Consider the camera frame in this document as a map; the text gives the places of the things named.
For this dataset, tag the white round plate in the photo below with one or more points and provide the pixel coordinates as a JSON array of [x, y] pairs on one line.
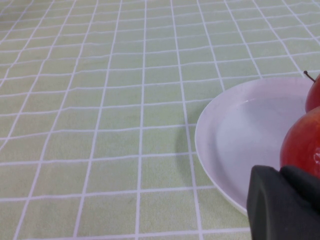
[[237, 137]]

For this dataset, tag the red toy apple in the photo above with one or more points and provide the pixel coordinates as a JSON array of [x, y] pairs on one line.
[[302, 145], [315, 97]]

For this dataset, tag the green checked tablecloth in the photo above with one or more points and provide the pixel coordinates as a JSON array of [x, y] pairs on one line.
[[100, 125]]

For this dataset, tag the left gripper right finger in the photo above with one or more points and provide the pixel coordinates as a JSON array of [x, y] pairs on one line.
[[305, 187]]

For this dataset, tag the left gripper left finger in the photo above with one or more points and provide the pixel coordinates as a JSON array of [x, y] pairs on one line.
[[270, 207]]

